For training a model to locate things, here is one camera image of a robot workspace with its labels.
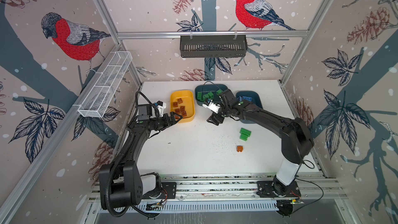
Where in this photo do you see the blue lego plate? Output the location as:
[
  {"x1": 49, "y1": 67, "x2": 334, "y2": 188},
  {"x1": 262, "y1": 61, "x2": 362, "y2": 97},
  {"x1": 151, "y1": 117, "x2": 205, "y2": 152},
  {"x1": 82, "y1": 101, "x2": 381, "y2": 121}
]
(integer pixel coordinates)
[{"x1": 242, "y1": 96, "x2": 252, "y2": 102}]

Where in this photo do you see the long green lego brick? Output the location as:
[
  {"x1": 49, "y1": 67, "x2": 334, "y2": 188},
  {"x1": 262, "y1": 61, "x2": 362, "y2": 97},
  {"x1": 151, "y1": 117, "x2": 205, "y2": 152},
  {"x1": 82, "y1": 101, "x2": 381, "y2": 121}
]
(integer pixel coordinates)
[{"x1": 197, "y1": 92, "x2": 203, "y2": 102}]

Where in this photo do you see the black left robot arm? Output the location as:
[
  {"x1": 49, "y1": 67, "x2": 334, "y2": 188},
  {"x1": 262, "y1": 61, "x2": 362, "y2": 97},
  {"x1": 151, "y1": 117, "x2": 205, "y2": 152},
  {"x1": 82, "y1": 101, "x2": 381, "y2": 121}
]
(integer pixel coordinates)
[{"x1": 98, "y1": 112, "x2": 183, "y2": 217}]

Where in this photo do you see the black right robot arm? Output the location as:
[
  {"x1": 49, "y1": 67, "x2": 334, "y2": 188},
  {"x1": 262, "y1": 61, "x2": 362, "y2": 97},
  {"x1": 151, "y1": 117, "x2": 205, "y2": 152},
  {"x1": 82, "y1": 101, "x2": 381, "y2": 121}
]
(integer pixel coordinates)
[{"x1": 202, "y1": 89, "x2": 314, "y2": 197}]

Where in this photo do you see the yellow plastic bin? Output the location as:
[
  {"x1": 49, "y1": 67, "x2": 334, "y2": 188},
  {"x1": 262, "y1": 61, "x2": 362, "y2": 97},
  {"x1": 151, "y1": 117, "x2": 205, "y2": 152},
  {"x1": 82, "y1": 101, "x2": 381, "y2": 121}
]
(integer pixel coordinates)
[{"x1": 170, "y1": 90, "x2": 195, "y2": 123}]

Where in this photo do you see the right dark teal bin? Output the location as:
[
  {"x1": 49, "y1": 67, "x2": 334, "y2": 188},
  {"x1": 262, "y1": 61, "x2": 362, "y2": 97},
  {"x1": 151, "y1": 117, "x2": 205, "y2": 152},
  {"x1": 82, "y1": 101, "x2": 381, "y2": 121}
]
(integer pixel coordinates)
[{"x1": 236, "y1": 91, "x2": 263, "y2": 124}]

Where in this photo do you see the dark teal bin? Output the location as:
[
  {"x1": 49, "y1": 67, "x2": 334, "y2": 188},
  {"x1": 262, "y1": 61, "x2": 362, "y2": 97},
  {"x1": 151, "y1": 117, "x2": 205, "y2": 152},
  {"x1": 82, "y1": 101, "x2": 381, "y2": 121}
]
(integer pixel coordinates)
[
  {"x1": 236, "y1": 91, "x2": 263, "y2": 124},
  {"x1": 194, "y1": 83, "x2": 228, "y2": 106}
]

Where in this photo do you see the middle dark teal bin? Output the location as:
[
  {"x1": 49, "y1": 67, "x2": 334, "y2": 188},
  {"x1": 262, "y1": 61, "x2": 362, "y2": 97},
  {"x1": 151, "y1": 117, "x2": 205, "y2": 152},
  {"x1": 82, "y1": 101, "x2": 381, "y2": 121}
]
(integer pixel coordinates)
[{"x1": 194, "y1": 83, "x2": 228, "y2": 106}]

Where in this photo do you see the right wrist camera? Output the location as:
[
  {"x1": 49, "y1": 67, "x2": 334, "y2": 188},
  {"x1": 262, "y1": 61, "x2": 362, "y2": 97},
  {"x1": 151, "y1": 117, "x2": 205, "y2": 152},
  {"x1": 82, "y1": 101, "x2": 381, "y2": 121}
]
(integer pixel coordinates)
[{"x1": 202, "y1": 99, "x2": 221, "y2": 114}]

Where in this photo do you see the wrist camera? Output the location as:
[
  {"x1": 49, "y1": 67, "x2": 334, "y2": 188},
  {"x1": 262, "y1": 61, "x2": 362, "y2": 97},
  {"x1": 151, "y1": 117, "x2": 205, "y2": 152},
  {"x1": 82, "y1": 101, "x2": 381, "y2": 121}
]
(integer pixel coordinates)
[
  {"x1": 202, "y1": 99, "x2": 221, "y2": 114},
  {"x1": 136, "y1": 101, "x2": 167, "y2": 121}
]

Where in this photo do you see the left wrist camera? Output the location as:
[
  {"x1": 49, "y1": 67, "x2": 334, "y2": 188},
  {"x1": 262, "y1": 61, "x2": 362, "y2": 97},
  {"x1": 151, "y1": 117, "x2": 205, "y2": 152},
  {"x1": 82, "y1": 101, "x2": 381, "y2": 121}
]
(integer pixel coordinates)
[{"x1": 136, "y1": 101, "x2": 167, "y2": 121}]

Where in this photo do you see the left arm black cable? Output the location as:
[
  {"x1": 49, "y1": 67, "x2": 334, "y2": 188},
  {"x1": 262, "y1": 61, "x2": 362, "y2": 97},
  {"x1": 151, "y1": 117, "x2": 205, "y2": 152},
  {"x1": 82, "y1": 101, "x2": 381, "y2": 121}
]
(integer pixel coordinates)
[{"x1": 104, "y1": 91, "x2": 162, "y2": 219}]

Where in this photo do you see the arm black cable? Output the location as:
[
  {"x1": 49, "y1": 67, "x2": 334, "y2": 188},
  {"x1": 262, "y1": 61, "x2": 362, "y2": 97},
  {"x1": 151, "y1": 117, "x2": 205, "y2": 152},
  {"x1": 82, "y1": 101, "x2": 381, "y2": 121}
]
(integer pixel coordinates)
[
  {"x1": 104, "y1": 91, "x2": 162, "y2": 219},
  {"x1": 201, "y1": 80, "x2": 324, "y2": 216}
]

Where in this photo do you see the black hanging wire basket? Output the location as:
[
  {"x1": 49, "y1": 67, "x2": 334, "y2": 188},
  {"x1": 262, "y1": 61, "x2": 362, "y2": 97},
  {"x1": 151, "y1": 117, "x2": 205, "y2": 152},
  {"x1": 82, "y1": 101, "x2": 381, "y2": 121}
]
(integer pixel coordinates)
[{"x1": 180, "y1": 35, "x2": 248, "y2": 58}]

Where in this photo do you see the white mesh wall shelf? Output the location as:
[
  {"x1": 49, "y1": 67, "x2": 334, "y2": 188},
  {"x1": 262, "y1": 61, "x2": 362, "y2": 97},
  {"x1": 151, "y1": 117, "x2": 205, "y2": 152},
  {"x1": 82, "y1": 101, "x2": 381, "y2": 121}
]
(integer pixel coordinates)
[{"x1": 78, "y1": 51, "x2": 132, "y2": 118}]

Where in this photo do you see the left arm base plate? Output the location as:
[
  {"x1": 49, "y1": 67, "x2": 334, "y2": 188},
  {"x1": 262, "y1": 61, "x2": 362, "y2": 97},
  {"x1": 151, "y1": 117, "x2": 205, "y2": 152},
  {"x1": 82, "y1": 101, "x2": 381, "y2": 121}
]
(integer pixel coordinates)
[{"x1": 142, "y1": 182, "x2": 177, "y2": 200}]

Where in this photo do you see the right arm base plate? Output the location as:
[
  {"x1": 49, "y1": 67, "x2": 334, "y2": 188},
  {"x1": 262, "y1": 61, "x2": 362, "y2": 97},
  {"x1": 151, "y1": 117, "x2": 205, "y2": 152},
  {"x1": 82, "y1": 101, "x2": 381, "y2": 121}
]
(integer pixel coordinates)
[{"x1": 256, "y1": 180, "x2": 301, "y2": 198}]

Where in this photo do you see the aluminium mounting rail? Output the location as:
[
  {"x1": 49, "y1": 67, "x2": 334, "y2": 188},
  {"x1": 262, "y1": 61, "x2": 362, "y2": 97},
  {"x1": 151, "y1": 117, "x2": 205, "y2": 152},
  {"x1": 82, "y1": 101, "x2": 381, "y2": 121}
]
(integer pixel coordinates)
[{"x1": 88, "y1": 174, "x2": 347, "y2": 203}]

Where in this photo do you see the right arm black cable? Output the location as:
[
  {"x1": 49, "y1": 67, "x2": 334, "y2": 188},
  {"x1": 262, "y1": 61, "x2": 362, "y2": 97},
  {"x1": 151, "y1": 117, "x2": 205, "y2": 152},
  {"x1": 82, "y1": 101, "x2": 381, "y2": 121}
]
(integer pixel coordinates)
[{"x1": 201, "y1": 80, "x2": 324, "y2": 216}]

